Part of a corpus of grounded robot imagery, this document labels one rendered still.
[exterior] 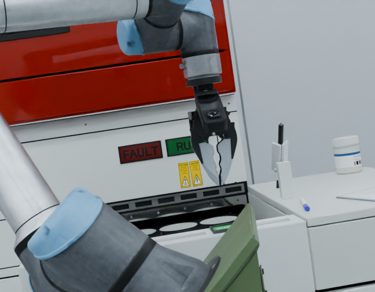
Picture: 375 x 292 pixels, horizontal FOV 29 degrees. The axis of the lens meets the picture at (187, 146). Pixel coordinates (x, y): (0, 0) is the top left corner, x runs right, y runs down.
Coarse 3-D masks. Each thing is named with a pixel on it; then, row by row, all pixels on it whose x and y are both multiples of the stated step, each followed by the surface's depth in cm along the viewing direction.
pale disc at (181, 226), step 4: (172, 224) 194; (176, 224) 193; (180, 224) 192; (184, 224) 191; (188, 224) 190; (192, 224) 189; (196, 224) 188; (160, 228) 190; (164, 228) 189; (168, 228) 188; (172, 228) 187; (176, 228) 187; (180, 228) 186; (184, 228) 185
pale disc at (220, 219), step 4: (224, 216) 195; (228, 216) 194; (232, 216) 193; (204, 220) 193; (208, 220) 192; (212, 220) 191; (216, 220) 190; (220, 220) 189; (224, 220) 188; (228, 220) 187; (232, 220) 187
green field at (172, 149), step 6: (186, 138) 199; (168, 144) 198; (174, 144) 198; (180, 144) 199; (186, 144) 199; (168, 150) 198; (174, 150) 198; (180, 150) 199; (186, 150) 199; (192, 150) 199
